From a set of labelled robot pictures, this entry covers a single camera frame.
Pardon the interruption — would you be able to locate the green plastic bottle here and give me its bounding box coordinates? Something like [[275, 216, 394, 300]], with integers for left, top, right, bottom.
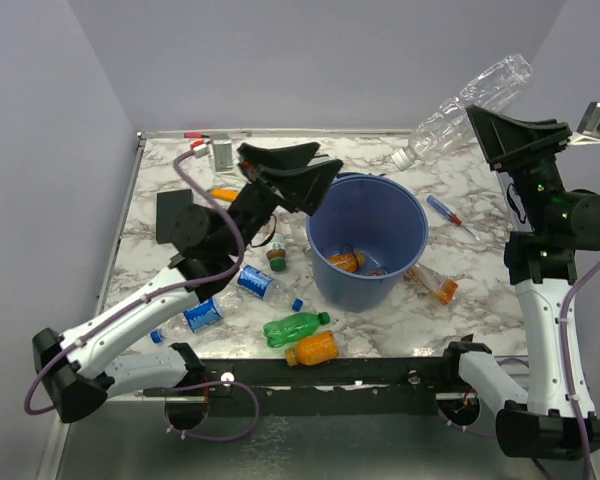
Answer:
[[263, 312, 331, 348]]

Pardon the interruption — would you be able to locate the black base bar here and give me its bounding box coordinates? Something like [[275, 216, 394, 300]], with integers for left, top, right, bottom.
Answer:
[[205, 357, 469, 416]]

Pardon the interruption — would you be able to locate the orange juice bottle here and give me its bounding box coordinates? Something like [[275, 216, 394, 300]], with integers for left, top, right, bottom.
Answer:
[[285, 330, 339, 367]]

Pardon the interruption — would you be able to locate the orange utility knife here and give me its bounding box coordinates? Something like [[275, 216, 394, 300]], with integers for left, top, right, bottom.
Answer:
[[210, 188, 239, 202]]

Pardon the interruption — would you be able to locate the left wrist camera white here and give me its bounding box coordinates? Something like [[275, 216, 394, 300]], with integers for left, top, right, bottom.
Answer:
[[190, 140, 233, 173]]

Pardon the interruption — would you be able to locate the red marker on rail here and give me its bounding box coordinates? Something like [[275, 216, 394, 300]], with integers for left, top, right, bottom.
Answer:
[[183, 131, 211, 139]]

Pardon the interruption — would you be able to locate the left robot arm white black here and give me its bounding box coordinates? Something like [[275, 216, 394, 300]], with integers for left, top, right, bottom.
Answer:
[[24, 142, 343, 424]]

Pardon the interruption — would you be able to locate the crushed pepsi bottle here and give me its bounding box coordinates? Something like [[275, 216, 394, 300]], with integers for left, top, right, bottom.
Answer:
[[237, 265, 294, 309], [149, 292, 244, 344]]

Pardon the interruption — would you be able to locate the red cap clear bottle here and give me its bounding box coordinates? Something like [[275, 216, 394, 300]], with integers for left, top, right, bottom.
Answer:
[[365, 268, 387, 276]]

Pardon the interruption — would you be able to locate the brown coffee bottle green cap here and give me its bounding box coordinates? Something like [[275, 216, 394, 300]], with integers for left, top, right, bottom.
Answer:
[[265, 232, 287, 272]]

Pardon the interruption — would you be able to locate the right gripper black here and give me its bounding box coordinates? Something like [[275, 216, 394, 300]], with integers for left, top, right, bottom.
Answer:
[[468, 103, 574, 232]]

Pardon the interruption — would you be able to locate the crushed pepsi bottle upper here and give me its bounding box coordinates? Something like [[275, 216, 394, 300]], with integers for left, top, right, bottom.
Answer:
[[237, 265, 294, 309]]

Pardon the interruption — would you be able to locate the crushed pepsi bottle lower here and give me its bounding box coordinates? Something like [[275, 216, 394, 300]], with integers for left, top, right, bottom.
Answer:
[[149, 292, 244, 344]]

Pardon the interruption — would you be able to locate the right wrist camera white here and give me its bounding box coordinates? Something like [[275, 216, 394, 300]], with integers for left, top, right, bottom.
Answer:
[[567, 102, 600, 146]]

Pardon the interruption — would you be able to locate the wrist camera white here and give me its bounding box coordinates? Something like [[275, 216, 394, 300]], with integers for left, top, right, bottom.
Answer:
[[190, 140, 233, 173], [567, 102, 600, 146]]

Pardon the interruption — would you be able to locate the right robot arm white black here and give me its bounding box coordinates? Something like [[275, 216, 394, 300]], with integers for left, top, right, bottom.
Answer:
[[439, 102, 600, 460]]

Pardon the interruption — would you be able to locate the blue red screwdriver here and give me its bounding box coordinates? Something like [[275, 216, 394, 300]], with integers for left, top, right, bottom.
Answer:
[[426, 195, 480, 241]]

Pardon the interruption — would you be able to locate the black flat box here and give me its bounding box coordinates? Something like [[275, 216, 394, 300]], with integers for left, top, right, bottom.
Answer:
[[155, 189, 193, 245]]

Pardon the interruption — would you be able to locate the large clear water bottle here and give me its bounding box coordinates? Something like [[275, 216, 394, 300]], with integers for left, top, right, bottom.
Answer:
[[390, 54, 533, 171]]

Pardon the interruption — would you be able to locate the blue plastic bin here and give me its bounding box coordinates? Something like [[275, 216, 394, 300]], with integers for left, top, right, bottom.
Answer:
[[306, 174, 429, 313]]

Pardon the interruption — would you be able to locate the orange label crushed bottle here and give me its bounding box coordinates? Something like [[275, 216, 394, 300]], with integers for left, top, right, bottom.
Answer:
[[405, 263, 458, 305]]

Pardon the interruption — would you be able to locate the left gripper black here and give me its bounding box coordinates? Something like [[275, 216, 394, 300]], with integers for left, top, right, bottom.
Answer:
[[222, 143, 341, 258]]

